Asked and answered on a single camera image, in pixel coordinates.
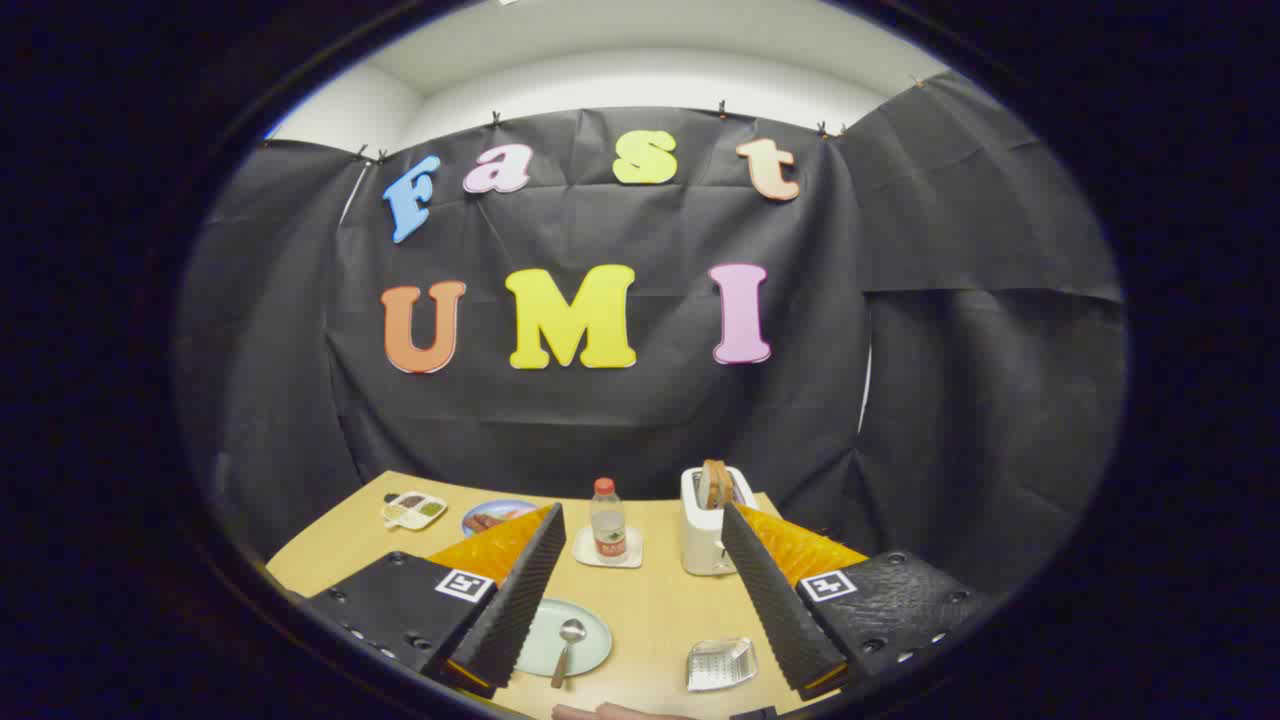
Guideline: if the light green plate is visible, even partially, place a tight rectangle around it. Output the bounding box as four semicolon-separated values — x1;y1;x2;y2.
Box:
515;598;613;679

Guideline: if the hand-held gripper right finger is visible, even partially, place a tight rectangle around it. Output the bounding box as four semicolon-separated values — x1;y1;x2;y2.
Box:
720;502;991;701

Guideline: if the metal spoon with wooden handle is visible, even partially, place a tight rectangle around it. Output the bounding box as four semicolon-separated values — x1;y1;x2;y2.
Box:
550;619;588;690

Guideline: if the white toaster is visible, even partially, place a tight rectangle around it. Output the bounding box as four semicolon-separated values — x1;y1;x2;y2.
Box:
680;466;758;577

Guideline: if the white divided sauce dish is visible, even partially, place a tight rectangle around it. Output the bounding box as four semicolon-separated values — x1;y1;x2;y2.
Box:
381;490;448;531

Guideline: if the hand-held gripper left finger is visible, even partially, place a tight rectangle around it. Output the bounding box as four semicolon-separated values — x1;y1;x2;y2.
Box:
300;503;567;699

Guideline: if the perforated metal basket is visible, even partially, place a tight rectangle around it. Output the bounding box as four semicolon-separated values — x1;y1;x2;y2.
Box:
686;637;758;693

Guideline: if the clear water bottle red cap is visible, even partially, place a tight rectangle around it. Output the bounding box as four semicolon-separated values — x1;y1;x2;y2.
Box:
590;477;629;563

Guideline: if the white square coaster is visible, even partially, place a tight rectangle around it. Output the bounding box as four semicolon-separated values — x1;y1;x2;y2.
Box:
572;526;644;570

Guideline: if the blue plate with food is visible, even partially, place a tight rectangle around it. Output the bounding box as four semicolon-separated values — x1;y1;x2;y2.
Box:
461;499;541;538

